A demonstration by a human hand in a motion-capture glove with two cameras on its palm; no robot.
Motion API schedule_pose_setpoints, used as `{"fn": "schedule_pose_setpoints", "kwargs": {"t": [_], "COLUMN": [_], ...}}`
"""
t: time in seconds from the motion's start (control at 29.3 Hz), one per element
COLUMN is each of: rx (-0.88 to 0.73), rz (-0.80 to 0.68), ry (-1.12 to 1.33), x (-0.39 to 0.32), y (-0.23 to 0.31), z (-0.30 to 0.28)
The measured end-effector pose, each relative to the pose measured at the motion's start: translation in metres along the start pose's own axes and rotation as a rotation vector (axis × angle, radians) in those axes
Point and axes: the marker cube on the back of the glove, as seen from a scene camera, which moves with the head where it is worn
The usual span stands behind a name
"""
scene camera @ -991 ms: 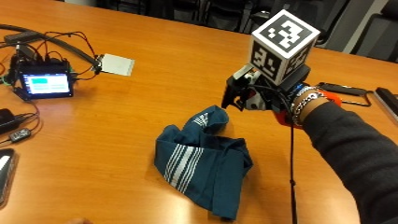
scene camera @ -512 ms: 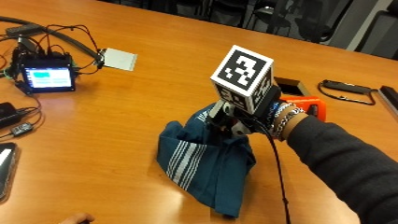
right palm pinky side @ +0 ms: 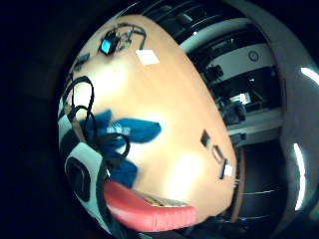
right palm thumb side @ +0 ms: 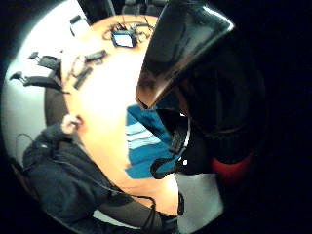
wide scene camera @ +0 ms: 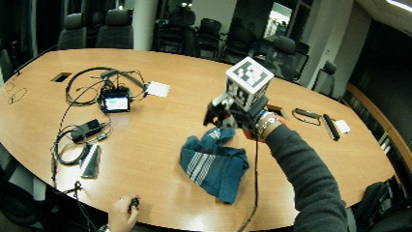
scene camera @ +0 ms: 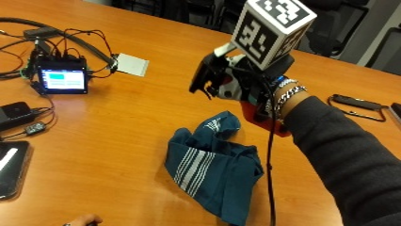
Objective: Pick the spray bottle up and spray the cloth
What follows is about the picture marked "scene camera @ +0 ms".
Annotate white square card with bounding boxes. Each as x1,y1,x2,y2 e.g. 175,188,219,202
114,52,150,78

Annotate white cube with black markers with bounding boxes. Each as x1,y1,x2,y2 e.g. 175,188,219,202
229,0,318,71

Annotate teal cloth with white stripes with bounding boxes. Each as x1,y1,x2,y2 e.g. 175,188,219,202
162,110,265,226

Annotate black office chair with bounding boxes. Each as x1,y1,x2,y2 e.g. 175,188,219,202
298,0,370,58

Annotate small black touchscreen device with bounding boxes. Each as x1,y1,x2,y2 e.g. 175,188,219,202
33,57,90,96

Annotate black power adapter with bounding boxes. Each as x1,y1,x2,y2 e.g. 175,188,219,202
22,26,60,40

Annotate small black inline adapter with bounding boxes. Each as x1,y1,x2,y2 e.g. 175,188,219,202
24,121,48,137

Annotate dark flat device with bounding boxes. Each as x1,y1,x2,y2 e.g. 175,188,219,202
389,102,401,127

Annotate black box device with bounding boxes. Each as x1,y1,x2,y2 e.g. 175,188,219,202
0,101,40,130

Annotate black glossy phone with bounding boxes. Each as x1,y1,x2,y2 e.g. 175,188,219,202
0,139,33,202

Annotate orange wrist mount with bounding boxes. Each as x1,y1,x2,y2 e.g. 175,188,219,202
239,99,291,138

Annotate silver bead bracelet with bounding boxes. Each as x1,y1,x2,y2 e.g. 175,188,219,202
277,78,301,89

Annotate silver chain bracelet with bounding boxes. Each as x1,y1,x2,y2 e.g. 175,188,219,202
271,85,309,118

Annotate thin black wires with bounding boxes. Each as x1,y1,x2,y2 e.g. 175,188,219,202
49,27,118,79

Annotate black glove cable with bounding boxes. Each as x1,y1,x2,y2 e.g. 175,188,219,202
262,73,281,226

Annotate thick black cable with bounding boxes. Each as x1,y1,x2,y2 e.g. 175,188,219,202
0,16,115,65

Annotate black strap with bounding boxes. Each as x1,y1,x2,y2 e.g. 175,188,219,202
326,93,389,123

